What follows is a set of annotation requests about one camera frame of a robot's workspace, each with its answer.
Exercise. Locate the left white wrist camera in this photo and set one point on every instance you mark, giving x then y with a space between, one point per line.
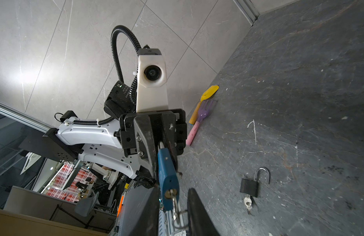
151 81

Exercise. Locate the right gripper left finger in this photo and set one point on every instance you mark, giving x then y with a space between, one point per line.
140 213

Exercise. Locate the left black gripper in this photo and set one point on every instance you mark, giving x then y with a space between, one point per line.
140 133

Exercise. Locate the blue padlock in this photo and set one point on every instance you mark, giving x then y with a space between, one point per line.
169 186

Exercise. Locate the yellow toy shovel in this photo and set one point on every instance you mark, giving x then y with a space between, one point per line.
206 95

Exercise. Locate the purple pink toy rake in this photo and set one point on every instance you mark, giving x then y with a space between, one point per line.
203 113

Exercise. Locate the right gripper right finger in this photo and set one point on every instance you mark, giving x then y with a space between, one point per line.
199 222

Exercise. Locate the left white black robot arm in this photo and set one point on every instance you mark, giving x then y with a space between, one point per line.
93 141

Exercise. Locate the black padlock with key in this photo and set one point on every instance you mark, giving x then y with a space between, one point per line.
250 187

